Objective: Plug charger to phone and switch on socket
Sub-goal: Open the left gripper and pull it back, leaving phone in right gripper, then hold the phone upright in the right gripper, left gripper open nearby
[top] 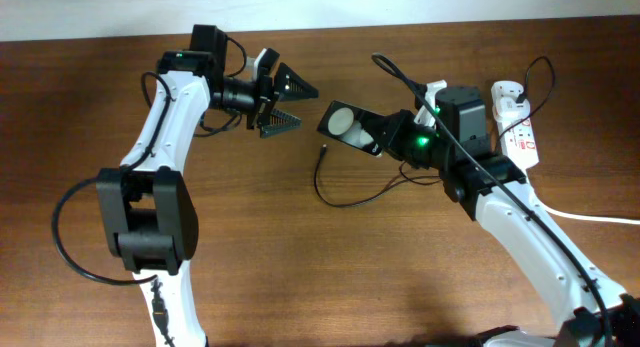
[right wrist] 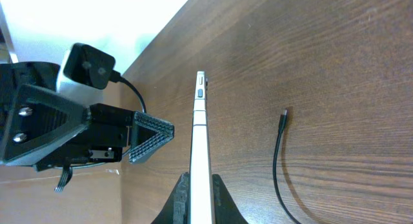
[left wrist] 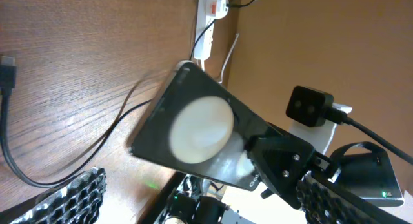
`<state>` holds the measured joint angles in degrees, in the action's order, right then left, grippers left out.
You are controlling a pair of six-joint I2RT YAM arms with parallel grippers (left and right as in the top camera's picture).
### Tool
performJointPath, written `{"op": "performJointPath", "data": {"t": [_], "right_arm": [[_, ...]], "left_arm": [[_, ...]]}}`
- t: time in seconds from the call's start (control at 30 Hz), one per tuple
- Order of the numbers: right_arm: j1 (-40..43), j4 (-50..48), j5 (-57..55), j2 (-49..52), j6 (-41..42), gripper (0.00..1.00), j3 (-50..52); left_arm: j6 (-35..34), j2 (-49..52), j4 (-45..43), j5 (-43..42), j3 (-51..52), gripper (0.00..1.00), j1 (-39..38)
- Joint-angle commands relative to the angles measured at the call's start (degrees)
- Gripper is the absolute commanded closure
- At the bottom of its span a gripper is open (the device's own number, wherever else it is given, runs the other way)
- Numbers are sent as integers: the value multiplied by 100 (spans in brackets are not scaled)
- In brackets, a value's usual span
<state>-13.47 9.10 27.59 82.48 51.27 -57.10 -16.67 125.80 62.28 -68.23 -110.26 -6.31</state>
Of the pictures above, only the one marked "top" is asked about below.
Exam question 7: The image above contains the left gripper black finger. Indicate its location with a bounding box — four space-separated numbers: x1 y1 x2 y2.
258 109 302 138
274 63 319 101

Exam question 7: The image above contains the black smartphone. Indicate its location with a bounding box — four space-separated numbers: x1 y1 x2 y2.
317 100 383 157

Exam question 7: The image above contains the black charger cable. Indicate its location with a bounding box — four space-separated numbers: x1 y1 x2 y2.
312 55 557 209

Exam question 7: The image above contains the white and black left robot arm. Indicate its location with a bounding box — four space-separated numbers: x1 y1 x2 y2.
96 25 319 346

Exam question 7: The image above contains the white charger plug adapter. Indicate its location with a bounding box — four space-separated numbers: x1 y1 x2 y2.
493 97 530 121

